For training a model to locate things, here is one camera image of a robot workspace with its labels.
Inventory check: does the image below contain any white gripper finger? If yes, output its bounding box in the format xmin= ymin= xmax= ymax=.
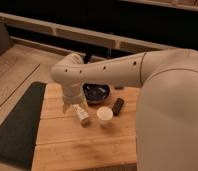
xmin=79 ymin=101 xmax=88 ymax=109
xmin=62 ymin=104 xmax=70 ymax=114

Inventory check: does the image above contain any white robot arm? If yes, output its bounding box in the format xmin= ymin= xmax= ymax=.
xmin=51 ymin=48 xmax=198 ymax=171

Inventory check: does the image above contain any white lotion bottle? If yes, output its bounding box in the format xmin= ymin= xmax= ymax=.
xmin=74 ymin=104 xmax=90 ymax=125

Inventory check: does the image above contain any dark round bowl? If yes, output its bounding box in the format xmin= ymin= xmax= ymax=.
xmin=83 ymin=84 xmax=110 ymax=104

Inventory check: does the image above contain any white paper cup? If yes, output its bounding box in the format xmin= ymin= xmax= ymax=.
xmin=97 ymin=106 xmax=113 ymax=126

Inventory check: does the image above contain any blue sponge block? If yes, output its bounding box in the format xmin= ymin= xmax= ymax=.
xmin=114 ymin=86 xmax=124 ymax=90

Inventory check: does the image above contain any dark grey floor mat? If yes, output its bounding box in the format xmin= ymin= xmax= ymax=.
xmin=0 ymin=82 xmax=46 ymax=169

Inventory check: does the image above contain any wooden window ledge rail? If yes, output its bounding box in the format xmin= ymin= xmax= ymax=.
xmin=0 ymin=12 xmax=174 ymax=53

